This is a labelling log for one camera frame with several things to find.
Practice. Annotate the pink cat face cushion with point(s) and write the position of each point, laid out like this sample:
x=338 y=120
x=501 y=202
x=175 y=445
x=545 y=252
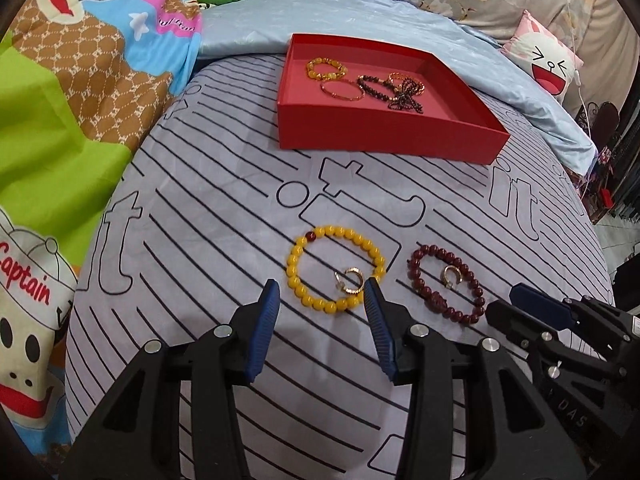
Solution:
x=545 y=60

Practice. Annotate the red cardboard box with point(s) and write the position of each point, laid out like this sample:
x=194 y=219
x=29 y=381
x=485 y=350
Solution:
x=375 y=130

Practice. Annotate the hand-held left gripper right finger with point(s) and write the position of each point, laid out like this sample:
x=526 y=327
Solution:
x=381 y=330

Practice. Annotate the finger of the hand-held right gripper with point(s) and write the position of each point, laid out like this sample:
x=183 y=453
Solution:
x=540 y=305
x=600 y=317

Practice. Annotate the colourful monkey printed blanket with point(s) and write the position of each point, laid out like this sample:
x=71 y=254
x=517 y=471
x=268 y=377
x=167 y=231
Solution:
x=60 y=110

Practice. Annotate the light blue blanket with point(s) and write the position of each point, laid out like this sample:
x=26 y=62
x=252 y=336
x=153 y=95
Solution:
x=250 y=25

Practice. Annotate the gold hoop earring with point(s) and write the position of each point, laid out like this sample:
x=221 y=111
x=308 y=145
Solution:
x=446 y=276
x=357 y=287

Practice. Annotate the grey striped bed sheet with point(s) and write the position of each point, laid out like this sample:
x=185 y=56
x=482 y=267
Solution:
x=200 y=185

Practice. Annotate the plain gold bangle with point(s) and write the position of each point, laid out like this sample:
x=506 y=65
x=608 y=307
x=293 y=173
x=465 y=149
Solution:
x=350 y=97

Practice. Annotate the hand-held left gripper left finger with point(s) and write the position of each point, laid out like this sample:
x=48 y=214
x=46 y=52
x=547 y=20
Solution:
x=262 y=330

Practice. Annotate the ornate gold bangle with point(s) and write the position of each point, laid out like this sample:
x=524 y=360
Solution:
x=400 y=75

